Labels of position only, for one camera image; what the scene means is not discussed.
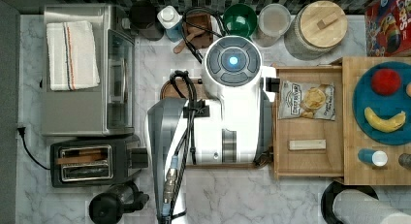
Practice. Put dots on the butter stick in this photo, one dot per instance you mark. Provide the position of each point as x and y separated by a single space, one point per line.
307 144

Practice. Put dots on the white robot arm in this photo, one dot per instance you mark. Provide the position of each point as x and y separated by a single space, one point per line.
231 125

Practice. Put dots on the round wooden board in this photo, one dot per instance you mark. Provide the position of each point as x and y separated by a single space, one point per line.
168 91

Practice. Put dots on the brown wooden utensil holder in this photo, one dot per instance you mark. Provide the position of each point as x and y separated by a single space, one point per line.
197 29

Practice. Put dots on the potato chips bag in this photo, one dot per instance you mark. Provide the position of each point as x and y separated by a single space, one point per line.
307 100

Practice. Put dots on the white-capped blue bottle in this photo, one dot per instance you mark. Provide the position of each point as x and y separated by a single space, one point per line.
171 20

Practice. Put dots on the clear plastic container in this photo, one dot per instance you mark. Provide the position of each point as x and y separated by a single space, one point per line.
273 22

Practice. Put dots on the dark grey mug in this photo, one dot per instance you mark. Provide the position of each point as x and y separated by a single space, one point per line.
143 17

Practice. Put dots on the black two-slot toaster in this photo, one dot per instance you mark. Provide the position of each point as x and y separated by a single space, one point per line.
96 161

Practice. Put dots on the stainless toaster oven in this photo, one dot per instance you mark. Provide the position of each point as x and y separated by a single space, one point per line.
104 110

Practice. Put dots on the black coffee grinder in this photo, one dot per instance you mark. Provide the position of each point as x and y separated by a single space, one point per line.
109 206

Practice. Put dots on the woven jar with wooden lid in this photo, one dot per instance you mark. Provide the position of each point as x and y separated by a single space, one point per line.
316 29

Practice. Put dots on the white striped dish towel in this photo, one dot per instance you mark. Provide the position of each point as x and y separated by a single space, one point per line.
72 62

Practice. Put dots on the black paper towel base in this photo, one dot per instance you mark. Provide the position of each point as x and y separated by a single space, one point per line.
329 195

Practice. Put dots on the blue white salt shaker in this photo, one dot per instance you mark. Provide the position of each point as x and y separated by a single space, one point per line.
373 157

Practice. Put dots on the paper towel roll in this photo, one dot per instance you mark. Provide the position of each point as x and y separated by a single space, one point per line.
355 207

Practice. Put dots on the blue plate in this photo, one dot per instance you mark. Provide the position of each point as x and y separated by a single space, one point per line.
384 106

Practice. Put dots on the yellow banana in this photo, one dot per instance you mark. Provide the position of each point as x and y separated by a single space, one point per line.
384 125

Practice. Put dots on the red apple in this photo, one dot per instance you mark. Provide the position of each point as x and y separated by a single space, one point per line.
385 82

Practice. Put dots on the wooden cutting board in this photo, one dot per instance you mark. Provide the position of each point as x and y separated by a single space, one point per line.
354 139

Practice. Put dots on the red cereal box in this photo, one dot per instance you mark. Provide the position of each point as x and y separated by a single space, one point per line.
388 28

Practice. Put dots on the orange fruit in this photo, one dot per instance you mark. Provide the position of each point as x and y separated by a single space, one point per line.
408 89

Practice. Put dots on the dark pepper shaker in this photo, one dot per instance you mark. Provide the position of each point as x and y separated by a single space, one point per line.
404 160

